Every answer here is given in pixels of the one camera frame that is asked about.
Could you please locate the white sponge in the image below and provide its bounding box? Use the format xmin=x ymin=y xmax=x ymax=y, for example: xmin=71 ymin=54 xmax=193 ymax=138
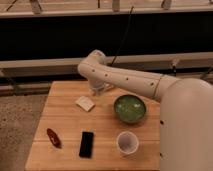
xmin=75 ymin=96 xmax=95 ymax=112

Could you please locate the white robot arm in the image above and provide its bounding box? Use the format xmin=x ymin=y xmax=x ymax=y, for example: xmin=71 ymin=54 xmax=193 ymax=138
xmin=78 ymin=50 xmax=213 ymax=171

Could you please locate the green ceramic bowl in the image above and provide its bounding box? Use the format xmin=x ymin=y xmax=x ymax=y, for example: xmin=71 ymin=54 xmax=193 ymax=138
xmin=113 ymin=94 xmax=146 ymax=124

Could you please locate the wooden cutting board table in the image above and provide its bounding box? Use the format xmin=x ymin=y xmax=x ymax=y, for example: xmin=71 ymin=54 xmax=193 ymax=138
xmin=25 ymin=81 xmax=160 ymax=171

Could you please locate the black rectangular phone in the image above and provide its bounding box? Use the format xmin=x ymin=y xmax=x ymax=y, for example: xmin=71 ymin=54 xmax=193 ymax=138
xmin=79 ymin=132 xmax=94 ymax=158

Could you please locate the white paper cup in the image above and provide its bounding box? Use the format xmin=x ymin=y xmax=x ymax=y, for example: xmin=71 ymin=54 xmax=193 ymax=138
xmin=116 ymin=131 xmax=139 ymax=156

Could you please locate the dark red chili pepper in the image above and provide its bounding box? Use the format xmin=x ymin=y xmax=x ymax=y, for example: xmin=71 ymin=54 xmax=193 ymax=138
xmin=47 ymin=128 xmax=61 ymax=148

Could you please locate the black hanging cable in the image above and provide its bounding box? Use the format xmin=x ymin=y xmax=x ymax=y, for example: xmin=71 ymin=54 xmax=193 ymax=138
xmin=109 ymin=5 xmax=135 ymax=66

